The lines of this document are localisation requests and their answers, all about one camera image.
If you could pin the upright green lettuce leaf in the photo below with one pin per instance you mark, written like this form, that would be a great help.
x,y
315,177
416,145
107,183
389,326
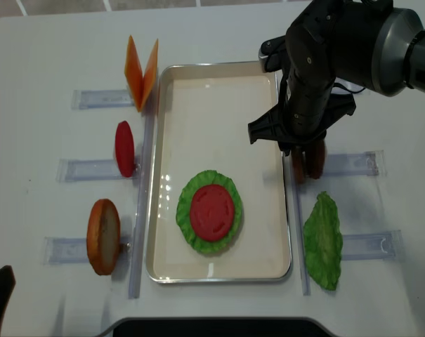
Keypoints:
x,y
323,243

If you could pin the clear holder rail bread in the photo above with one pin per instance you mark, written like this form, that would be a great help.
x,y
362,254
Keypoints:
x,y
58,251

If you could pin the upright red tomato slice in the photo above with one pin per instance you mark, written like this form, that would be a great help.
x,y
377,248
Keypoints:
x,y
124,149

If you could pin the brown bread slice left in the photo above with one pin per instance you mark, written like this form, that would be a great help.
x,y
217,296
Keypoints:
x,y
103,237

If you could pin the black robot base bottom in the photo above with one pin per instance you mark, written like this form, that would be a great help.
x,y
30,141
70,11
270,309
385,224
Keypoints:
x,y
218,327

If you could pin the clear holder rail tomato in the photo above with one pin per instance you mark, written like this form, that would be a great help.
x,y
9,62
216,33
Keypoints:
x,y
74,170

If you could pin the left orange cheese slice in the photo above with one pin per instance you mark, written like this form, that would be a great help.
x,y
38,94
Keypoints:
x,y
134,74

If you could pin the silver metal tray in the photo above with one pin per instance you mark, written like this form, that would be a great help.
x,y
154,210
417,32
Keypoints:
x,y
201,124

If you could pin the orange cheese slice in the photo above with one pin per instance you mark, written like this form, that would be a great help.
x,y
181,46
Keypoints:
x,y
150,75
134,74

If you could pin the thin brown meat patty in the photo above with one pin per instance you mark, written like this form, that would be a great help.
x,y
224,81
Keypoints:
x,y
298,165

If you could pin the clear holder rail cheese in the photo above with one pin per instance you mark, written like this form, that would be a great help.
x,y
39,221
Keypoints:
x,y
84,100

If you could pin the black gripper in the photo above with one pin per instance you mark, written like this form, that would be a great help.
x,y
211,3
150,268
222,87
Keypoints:
x,y
303,114

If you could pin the right orange cheese slice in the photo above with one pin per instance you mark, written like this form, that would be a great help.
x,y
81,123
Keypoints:
x,y
150,75

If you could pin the red tomato slice on tray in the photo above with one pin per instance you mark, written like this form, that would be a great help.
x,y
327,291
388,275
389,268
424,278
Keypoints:
x,y
212,212

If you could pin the green lettuce leaf on tray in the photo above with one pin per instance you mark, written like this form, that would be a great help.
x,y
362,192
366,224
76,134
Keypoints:
x,y
183,211

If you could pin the clear holder rail patties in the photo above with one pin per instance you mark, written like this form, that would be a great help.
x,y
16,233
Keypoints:
x,y
359,164

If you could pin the long clear strip right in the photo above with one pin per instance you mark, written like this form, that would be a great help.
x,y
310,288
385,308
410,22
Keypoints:
x,y
296,196

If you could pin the clear holder rail lettuce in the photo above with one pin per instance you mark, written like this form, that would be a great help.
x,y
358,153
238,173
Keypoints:
x,y
375,246

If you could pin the long clear strip left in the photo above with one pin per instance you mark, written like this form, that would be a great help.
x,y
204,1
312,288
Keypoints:
x,y
142,209

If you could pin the long clear strip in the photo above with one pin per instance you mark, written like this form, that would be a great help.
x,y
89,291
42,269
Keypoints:
x,y
142,209
296,196

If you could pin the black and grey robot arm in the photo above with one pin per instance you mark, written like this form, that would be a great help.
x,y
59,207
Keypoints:
x,y
369,43

